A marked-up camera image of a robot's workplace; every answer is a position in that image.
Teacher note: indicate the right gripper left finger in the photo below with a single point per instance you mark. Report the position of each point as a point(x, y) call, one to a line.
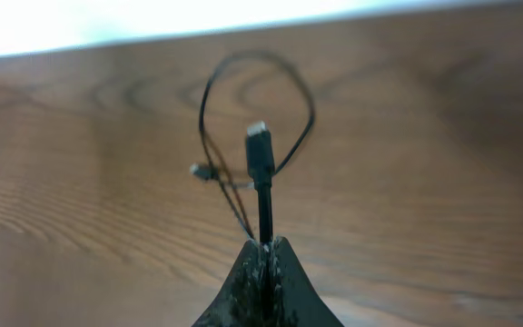
point(239, 301)

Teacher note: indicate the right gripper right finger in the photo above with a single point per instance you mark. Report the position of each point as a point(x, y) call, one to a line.
point(294, 301)

